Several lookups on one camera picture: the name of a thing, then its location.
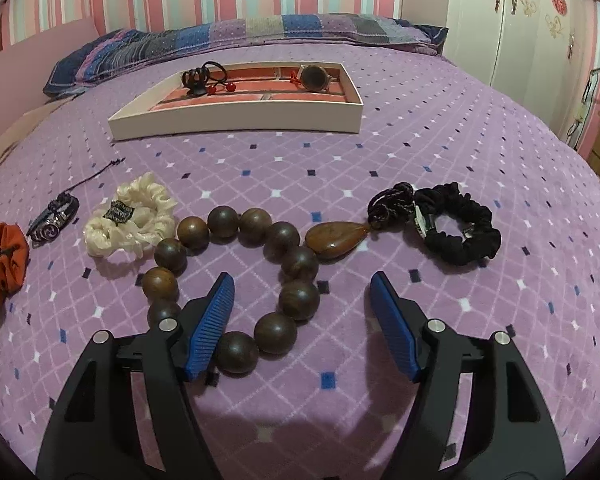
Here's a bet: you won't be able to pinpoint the desk lamp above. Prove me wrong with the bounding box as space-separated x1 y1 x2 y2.
567 62 600 151

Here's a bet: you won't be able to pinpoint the white wardrobe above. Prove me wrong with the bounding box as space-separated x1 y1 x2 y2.
445 0 583 126

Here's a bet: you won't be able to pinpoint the black leather bracelet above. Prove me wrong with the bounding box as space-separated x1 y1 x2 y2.
27 159 126 247

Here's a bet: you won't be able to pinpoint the orange scrunchie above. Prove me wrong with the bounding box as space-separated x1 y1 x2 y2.
0 219 31 307

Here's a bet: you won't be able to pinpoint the black hair claw clip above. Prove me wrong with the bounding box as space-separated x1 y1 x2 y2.
181 62 216 97

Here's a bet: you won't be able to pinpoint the black scrunchie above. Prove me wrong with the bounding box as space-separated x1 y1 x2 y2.
412 183 502 266

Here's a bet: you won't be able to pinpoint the white tray with brick print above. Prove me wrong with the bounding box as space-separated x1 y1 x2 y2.
107 61 365 142

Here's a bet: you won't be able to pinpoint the black hair tie red balls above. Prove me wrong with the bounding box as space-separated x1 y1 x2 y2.
200 61 238 95

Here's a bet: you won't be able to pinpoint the purple patterned bedsheet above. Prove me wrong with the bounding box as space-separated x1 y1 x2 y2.
0 42 600 480

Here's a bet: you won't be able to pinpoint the cream scrunchie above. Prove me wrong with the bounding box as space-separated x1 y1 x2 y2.
83 171 178 258

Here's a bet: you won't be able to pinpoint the long striped pillow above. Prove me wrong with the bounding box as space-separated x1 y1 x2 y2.
42 14 449 97

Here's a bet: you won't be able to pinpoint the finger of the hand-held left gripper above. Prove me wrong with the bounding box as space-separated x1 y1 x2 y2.
36 272 236 480
370 271 566 480

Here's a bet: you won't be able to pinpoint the brown wooden bead bracelet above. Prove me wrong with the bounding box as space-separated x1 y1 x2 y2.
141 182 415 375

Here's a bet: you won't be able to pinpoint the wristwatch with white strap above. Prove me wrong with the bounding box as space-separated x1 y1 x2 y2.
300 64 343 93

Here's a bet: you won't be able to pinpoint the pink headboard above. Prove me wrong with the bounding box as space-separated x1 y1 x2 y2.
0 17 98 111

